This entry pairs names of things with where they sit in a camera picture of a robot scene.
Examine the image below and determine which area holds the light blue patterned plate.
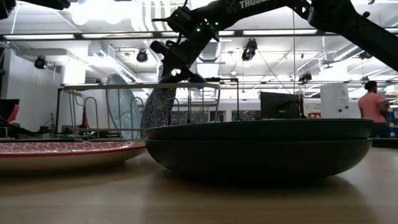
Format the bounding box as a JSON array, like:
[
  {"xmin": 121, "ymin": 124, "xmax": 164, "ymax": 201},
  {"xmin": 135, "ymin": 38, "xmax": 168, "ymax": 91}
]
[{"xmin": 105, "ymin": 73, "xmax": 144, "ymax": 140}]

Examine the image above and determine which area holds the person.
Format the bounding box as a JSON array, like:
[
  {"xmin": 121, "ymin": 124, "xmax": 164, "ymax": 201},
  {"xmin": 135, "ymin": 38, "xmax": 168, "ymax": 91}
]
[{"xmin": 357, "ymin": 80, "xmax": 389, "ymax": 139}]

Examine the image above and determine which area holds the dark green deep bowl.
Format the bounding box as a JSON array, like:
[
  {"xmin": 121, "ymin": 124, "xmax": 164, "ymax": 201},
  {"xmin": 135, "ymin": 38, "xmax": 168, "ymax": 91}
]
[{"xmin": 144, "ymin": 138, "xmax": 374, "ymax": 180}]

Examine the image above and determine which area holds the long ceiling light rail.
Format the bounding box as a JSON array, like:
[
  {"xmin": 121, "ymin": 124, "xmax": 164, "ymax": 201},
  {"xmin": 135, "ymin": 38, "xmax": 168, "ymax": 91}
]
[{"xmin": 0, "ymin": 28, "xmax": 398, "ymax": 40}]

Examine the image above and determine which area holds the thin hanging cable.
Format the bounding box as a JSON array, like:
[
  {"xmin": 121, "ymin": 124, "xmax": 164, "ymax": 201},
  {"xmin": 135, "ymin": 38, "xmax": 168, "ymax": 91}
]
[{"xmin": 292, "ymin": 9, "xmax": 296, "ymax": 94}]

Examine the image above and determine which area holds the wire dish rack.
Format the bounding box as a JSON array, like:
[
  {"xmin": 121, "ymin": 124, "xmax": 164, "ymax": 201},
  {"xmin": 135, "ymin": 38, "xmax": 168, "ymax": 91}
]
[{"xmin": 63, "ymin": 82, "xmax": 222, "ymax": 141}]

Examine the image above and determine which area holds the silver ceiling duct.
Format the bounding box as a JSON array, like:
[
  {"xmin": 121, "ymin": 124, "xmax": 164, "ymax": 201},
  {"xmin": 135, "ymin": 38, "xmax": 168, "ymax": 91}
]
[{"xmin": 322, "ymin": 40, "xmax": 383, "ymax": 68}]

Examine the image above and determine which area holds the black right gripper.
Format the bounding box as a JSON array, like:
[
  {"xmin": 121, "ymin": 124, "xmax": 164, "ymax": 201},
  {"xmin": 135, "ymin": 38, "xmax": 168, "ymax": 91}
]
[{"xmin": 160, "ymin": 39, "xmax": 206, "ymax": 84}]

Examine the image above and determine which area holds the black computer monitor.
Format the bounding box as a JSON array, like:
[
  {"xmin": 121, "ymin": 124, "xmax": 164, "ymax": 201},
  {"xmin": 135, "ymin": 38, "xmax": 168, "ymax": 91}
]
[{"xmin": 260, "ymin": 91, "xmax": 302, "ymax": 120}]

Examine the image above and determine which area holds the black flat panel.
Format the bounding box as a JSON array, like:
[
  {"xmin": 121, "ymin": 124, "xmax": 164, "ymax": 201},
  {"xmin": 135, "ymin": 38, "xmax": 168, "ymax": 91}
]
[{"xmin": 0, "ymin": 98, "xmax": 21, "ymax": 131}]

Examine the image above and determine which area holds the red patterned plate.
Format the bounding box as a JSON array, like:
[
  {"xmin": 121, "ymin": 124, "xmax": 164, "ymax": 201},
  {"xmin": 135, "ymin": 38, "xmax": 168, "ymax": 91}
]
[{"xmin": 0, "ymin": 139, "xmax": 147, "ymax": 173}]

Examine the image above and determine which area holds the ceiling air vent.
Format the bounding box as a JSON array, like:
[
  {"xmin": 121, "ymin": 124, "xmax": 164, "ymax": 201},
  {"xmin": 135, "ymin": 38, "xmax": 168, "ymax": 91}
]
[{"xmin": 198, "ymin": 42, "xmax": 220, "ymax": 63}]

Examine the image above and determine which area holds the green glossy shallow bowl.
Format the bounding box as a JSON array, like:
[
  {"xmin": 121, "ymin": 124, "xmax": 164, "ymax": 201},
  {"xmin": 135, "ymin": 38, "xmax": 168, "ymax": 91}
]
[{"xmin": 144, "ymin": 118, "xmax": 375, "ymax": 141}]

